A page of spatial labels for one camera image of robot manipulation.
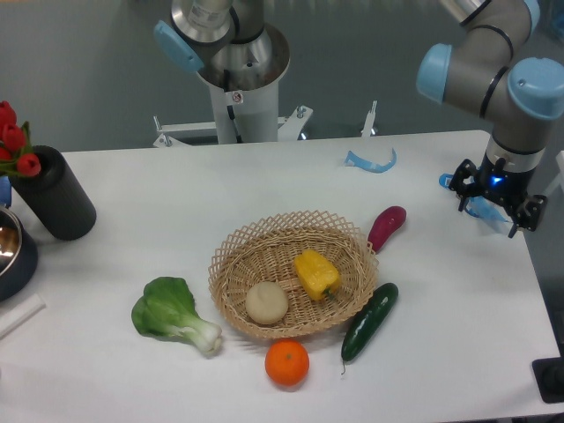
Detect yellow bell pepper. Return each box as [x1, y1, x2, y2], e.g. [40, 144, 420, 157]
[293, 249, 341, 301]

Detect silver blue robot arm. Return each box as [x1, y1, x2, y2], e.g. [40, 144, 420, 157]
[416, 1, 563, 236]

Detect white flat stick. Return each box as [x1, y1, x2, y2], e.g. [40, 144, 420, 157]
[0, 294, 46, 338]

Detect red tulip flowers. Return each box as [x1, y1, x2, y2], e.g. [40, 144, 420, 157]
[1, 100, 41, 178]

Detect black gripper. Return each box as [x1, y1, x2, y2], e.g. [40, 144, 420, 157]
[449, 149, 548, 238]

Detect blue plastic strip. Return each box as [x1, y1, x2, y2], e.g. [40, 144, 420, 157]
[344, 149, 397, 174]

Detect dark metal bowl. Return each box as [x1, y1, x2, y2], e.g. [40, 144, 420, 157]
[0, 206, 39, 301]

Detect green bok choy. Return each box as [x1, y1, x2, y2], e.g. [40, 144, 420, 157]
[131, 277, 222, 355]

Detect beige steamed bun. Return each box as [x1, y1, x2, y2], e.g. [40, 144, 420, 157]
[245, 281, 289, 325]

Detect orange fruit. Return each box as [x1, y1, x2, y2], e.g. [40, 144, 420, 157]
[264, 339, 309, 388]

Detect blue plastic piece under gripper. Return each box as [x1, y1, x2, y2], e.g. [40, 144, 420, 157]
[463, 197, 512, 234]

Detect black device at edge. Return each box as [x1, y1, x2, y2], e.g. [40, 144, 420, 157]
[531, 357, 563, 404]

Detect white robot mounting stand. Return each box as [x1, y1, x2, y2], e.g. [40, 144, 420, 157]
[153, 81, 378, 147]

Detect purple sweet potato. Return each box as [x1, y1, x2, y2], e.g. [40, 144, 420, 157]
[367, 205, 407, 253]

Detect woven wicker basket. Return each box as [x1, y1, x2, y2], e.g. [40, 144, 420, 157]
[209, 211, 378, 339]

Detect dark green cucumber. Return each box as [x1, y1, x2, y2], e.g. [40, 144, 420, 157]
[340, 283, 399, 375]

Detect black ribbed vase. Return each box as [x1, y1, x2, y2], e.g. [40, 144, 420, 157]
[9, 145, 97, 241]

